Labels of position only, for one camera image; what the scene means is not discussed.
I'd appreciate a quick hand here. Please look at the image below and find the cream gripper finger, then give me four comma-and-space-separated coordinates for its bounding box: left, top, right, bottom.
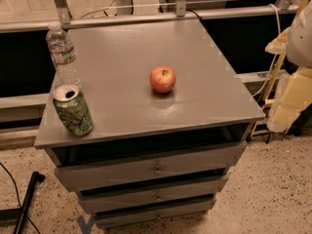
265, 28, 290, 55
266, 67, 312, 133

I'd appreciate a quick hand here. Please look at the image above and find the red apple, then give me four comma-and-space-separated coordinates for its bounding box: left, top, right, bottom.
149, 66, 176, 94

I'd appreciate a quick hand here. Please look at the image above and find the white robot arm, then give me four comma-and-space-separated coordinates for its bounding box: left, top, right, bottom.
265, 6, 312, 133

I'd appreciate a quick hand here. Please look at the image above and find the green soda can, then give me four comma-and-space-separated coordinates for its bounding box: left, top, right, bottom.
53, 84, 93, 137

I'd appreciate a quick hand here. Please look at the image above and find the top grey drawer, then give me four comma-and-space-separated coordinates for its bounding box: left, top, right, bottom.
55, 140, 247, 191

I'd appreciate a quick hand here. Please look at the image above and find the grey drawer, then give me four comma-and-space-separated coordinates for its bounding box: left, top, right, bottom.
55, 140, 247, 191
94, 194, 215, 229
78, 175, 227, 214

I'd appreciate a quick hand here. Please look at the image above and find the grey drawer cabinet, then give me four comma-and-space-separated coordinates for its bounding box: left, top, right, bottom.
34, 19, 266, 230

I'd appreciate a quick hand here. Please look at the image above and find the middle grey drawer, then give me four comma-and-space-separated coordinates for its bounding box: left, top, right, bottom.
78, 175, 227, 214

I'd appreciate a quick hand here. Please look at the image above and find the clear plastic water bottle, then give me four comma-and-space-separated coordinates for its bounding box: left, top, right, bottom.
46, 22, 83, 88

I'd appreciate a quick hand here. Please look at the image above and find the bottom grey drawer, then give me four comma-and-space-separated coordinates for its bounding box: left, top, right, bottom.
94, 194, 215, 229

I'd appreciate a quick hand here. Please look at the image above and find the black stand leg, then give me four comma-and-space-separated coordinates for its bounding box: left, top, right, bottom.
14, 172, 45, 234

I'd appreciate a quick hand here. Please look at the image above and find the white cable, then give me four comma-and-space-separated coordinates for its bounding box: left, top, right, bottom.
252, 3, 282, 98

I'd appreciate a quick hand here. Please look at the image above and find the metal railing frame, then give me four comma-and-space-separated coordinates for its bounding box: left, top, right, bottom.
0, 0, 300, 32

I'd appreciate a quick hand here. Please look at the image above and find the yellow ladder frame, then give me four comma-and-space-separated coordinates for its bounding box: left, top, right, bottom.
250, 0, 312, 138

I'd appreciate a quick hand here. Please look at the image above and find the black floor cable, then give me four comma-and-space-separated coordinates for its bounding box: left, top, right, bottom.
0, 161, 42, 234

